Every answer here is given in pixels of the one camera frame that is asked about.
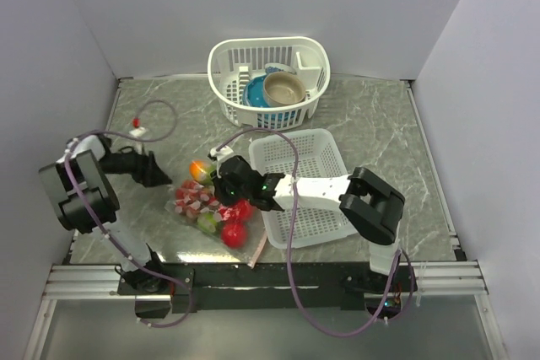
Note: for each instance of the red fake tomato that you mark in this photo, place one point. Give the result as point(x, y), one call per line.
point(242, 211)

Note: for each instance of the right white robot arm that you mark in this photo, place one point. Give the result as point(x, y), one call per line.
point(373, 207)

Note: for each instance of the red fake fruit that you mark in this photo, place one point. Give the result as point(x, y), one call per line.
point(234, 235)

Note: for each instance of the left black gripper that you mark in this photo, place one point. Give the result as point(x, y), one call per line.
point(147, 170)

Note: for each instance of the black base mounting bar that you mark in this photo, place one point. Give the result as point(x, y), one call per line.
point(218, 286)

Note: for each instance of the blue dotted plate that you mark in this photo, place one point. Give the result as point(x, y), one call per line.
point(253, 93)

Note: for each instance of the white rectangular perforated tray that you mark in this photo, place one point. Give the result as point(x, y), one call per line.
point(314, 157)

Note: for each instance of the white oval dish basket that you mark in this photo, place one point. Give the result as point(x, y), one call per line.
point(232, 64)

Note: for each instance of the green fake fruit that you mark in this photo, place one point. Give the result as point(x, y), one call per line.
point(208, 223)

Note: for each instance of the orange fake fruit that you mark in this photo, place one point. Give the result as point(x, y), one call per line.
point(201, 170)

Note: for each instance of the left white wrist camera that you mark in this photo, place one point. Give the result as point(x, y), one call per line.
point(140, 133)

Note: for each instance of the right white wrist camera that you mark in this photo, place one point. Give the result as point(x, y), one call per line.
point(219, 155)

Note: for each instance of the aluminium frame rail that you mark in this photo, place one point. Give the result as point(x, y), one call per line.
point(94, 282)

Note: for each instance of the beige ceramic bowl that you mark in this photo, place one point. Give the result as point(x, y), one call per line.
point(283, 89)

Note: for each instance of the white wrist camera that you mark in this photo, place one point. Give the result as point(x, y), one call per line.
point(140, 133)
point(219, 155)

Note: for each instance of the clear zip top bag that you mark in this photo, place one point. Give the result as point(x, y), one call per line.
point(190, 199)

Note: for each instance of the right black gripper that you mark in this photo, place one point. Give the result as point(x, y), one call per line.
point(218, 185)

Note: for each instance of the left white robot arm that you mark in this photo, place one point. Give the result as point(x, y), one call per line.
point(83, 199)

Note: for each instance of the white blue floral cup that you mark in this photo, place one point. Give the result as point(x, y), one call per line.
point(274, 67)

